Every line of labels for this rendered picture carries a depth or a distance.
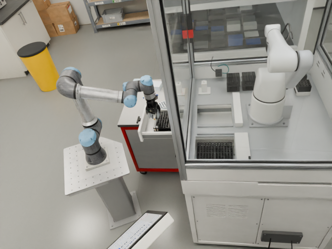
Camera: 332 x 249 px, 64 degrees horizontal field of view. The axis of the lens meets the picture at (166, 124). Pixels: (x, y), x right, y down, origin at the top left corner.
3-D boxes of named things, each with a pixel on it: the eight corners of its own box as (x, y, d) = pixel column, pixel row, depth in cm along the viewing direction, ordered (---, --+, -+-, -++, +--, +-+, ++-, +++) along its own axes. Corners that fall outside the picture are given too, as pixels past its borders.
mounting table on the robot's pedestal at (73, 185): (71, 204, 185) (64, 195, 177) (69, 158, 217) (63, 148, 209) (133, 182, 191) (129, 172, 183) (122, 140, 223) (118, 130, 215)
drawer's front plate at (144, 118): (141, 142, 194) (137, 131, 186) (147, 114, 214) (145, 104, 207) (143, 142, 194) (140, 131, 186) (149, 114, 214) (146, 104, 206)
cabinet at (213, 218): (192, 248, 215) (182, 195, 160) (197, 149, 287) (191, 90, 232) (321, 257, 197) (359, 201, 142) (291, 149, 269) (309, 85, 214)
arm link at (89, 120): (86, 143, 193) (53, 78, 159) (90, 129, 205) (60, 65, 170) (102, 140, 192) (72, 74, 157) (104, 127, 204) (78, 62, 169)
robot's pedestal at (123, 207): (110, 229, 236) (78, 182, 184) (105, 201, 257) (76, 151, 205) (143, 218, 240) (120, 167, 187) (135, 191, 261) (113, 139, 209)
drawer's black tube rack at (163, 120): (154, 134, 195) (152, 128, 190) (157, 117, 207) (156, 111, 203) (185, 134, 191) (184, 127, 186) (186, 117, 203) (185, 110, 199)
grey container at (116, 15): (103, 23, 539) (101, 15, 528) (106, 18, 561) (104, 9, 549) (122, 21, 534) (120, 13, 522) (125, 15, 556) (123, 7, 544)
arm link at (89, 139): (82, 155, 184) (75, 141, 176) (86, 141, 195) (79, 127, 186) (99, 153, 183) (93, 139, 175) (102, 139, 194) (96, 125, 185)
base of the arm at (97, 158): (89, 168, 187) (84, 158, 181) (84, 155, 198) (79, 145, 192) (109, 159, 191) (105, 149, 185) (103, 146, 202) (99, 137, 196)
